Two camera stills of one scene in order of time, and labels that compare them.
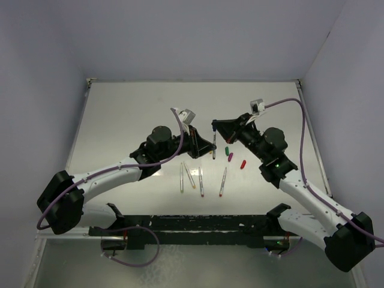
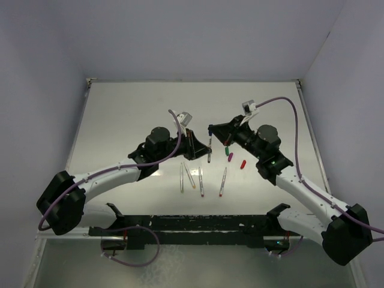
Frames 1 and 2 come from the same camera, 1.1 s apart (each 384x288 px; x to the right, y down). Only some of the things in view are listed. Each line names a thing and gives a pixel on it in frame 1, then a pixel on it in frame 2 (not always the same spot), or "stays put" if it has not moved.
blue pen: [215, 147] to [209, 156]
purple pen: [201, 183] stays put
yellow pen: [190, 178] stays put
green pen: [182, 179] stays put
